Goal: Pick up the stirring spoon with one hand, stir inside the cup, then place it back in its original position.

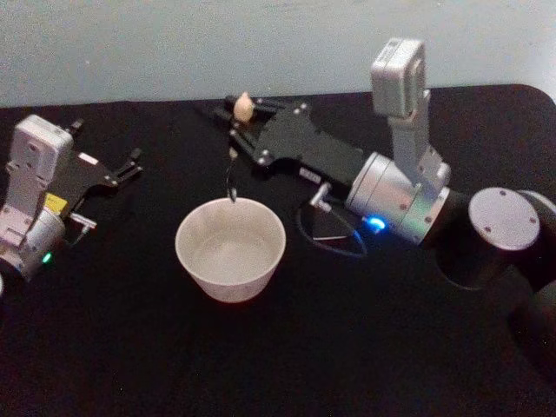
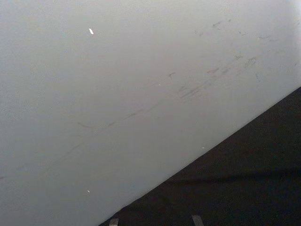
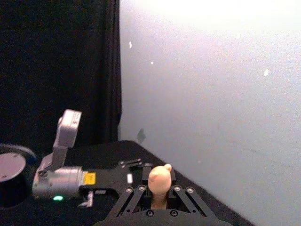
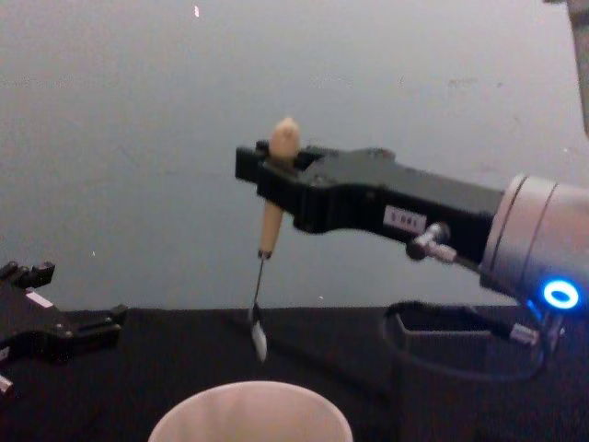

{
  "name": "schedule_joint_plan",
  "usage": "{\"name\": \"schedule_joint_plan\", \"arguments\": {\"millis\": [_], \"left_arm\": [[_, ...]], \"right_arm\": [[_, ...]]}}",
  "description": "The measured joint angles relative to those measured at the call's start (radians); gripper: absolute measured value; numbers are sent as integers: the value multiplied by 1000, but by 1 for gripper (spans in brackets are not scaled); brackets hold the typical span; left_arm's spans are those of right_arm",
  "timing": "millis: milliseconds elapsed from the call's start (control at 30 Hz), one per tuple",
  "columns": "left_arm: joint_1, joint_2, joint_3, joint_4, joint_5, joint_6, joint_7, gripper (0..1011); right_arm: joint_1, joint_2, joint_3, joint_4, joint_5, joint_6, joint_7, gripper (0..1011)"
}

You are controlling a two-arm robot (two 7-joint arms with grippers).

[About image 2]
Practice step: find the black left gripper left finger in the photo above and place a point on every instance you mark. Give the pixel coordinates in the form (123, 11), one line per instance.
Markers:
(114, 222)

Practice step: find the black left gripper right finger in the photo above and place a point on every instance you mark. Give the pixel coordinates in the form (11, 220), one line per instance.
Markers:
(197, 221)

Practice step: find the black table cloth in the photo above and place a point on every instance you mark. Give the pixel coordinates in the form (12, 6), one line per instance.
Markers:
(240, 188)

